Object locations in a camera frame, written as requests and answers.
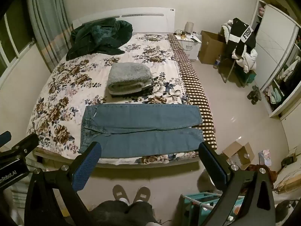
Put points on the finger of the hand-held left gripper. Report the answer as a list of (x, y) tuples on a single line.
[(4, 137), (25, 143)]

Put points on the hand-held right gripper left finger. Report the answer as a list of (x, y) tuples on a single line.
[(87, 167)]

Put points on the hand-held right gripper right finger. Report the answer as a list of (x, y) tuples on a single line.
[(211, 164)]

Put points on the blue denim pants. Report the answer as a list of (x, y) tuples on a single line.
[(141, 127)]

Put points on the small open cardboard box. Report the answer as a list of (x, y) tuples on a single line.
[(237, 155)]

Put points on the person's left slipper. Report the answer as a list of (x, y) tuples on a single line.
[(120, 194)]

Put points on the person's slipper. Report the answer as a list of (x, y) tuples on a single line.
[(141, 194), (120, 194)]

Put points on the teal storage rack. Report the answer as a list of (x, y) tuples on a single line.
[(199, 207)]

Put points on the person's legs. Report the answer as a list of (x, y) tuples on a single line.
[(122, 213)]

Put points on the brown cloth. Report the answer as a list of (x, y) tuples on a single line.
[(270, 173)]

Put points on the person's right slipper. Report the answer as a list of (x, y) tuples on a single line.
[(141, 194)]

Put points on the floral bedspread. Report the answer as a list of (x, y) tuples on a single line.
[(70, 80)]

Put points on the dark plush slipper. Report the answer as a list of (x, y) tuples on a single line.
[(256, 98), (252, 92)]

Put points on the brown checked blanket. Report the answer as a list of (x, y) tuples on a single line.
[(195, 84)]

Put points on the chair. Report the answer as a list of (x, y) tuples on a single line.
[(227, 70)]

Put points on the teal bin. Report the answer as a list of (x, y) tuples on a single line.
[(251, 77)]

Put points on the dark folded clothes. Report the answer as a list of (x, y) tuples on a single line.
[(147, 90)]

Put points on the window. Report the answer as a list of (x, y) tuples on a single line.
[(11, 40)]

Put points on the grey folded fleece garment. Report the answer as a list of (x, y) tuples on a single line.
[(129, 75)]

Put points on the plastic water bottle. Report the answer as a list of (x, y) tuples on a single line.
[(217, 62)]

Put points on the large cardboard box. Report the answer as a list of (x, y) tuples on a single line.
[(210, 47)]

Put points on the white nightstand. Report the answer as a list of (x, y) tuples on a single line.
[(191, 48)]

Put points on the grey-green curtain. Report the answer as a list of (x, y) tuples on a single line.
[(49, 23)]

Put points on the dark green fleece blanket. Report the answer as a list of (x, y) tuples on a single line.
[(98, 37)]

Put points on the black and white jacket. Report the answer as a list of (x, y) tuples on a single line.
[(242, 37)]

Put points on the white wardrobe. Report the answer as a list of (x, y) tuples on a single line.
[(275, 47)]

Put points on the white table lamp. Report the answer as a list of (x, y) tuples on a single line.
[(189, 27)]

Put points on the white headboard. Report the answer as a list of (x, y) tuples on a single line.
[(145, 21)]

